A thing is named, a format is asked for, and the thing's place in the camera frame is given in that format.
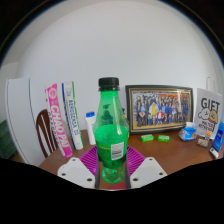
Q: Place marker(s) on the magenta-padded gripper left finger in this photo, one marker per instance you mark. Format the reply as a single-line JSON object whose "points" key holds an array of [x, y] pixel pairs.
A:
{"points": [[76, 170]]}

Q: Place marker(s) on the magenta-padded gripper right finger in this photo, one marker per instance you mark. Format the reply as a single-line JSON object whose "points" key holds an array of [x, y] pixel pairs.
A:
{"points": [[148, 170]]}

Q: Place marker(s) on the green plastic drink bottle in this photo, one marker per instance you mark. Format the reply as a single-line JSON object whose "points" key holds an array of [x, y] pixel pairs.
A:
{"points": [[111, 146]]}

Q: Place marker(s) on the small green box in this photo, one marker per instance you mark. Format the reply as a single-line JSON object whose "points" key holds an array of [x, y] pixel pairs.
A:
{"points": [[147, 138], [163, 138]]}

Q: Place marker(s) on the white bottle with blue cap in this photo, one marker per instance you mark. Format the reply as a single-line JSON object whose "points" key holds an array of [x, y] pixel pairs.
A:
{"points": [[90, 126]]}

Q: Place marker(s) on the pink and white tube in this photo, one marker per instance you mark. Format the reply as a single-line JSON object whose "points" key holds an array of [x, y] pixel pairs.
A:
{"points": [[58, 123]]}

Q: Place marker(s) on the dark brown wooden chair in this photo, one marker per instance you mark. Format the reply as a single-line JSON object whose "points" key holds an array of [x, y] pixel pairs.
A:
{"points": [[45, 130]]}

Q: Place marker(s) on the white and blue tube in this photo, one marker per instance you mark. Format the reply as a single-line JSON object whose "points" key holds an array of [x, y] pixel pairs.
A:
{"points": [[73, 116]]}

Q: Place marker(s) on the blue and white packet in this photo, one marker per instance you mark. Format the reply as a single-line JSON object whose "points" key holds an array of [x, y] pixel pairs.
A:
{"points": [[187, 132]]}

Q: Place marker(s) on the small brown packet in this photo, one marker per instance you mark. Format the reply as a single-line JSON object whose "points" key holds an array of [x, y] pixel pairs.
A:
{"points": [[202, 142]]}

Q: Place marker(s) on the framed group photo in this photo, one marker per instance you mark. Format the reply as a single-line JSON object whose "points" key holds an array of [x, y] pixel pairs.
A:
{"points": [[160, 108]]}

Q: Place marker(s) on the white cabinet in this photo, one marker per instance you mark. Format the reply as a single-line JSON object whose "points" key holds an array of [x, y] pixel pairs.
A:
{"points": [[20, 120]]}

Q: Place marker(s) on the green crate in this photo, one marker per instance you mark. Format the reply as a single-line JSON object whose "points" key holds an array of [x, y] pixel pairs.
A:
{"points": [[6, 140]]}

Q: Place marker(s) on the blue pouch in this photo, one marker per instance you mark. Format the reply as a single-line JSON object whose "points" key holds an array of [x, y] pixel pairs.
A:
{"points": [[219, 136]]}

